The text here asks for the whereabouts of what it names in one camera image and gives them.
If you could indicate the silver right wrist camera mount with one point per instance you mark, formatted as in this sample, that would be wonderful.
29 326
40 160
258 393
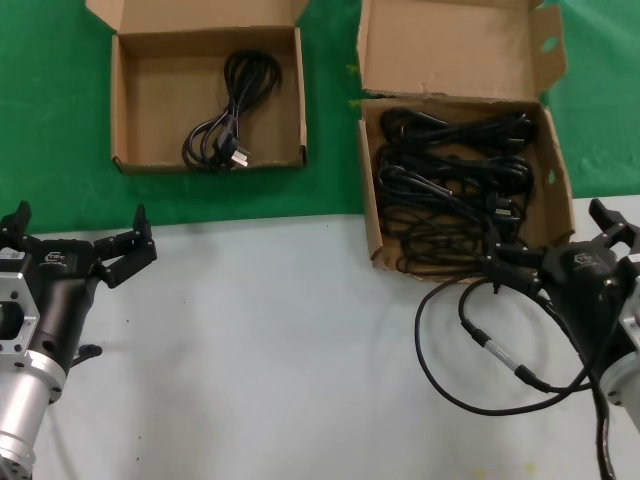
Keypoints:
632 320

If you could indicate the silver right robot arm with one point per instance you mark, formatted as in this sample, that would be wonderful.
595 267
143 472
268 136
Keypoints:
622 390

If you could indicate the shallow open cardboard box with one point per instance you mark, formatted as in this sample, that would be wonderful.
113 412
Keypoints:
165 100

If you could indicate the cardboard box with torn lid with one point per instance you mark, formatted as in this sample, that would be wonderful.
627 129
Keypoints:
440 45

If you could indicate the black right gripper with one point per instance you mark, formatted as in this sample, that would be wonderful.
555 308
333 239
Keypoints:
580 295

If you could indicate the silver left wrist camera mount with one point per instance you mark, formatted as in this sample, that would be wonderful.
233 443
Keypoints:
15 290

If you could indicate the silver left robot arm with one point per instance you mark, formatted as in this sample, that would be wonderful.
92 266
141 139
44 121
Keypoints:
20 420

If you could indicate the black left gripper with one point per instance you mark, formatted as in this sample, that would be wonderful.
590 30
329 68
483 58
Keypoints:
57 295

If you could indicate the green table cloth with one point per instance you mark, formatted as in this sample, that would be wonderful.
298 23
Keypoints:
55 125

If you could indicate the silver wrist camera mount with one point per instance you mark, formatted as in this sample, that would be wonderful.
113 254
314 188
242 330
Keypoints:
15 290
632 320

